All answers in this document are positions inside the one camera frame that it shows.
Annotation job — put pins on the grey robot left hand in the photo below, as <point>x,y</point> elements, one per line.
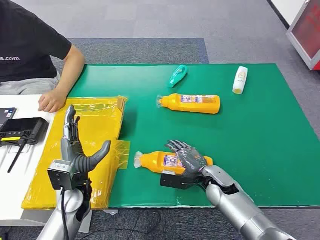
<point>69,149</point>

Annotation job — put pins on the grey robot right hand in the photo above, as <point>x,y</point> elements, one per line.
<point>191,159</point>

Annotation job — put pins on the orange bottle with clear cap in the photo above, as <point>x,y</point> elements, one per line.
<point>192,105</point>
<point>152,161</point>

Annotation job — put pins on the person's forearm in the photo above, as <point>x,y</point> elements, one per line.
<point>71,71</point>

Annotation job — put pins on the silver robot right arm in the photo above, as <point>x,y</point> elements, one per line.
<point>240,205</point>

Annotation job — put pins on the teal plastic bottle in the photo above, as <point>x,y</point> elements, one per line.
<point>178,75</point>

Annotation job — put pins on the white plastic bottle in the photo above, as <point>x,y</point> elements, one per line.
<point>240,79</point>

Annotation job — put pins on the yellow plastic sheet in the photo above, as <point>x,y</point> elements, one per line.
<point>50,172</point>

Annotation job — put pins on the person's hand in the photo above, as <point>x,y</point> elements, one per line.
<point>51,101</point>

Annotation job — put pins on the black controller with antenna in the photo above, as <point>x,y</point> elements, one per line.
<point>23,129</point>

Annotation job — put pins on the green table mat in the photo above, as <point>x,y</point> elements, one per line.
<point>250,139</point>

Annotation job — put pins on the dark laptop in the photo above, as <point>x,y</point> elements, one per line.
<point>7,114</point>

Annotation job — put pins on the person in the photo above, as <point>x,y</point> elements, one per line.
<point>25,39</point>

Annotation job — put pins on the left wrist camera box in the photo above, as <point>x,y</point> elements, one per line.
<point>60,175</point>

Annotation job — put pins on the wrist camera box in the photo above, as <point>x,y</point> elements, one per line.
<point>60,175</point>
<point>172,181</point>

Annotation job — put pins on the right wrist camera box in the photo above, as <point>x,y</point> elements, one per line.
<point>172,181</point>

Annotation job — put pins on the red cabinet with white frame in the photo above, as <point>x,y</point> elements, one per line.
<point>306,31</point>

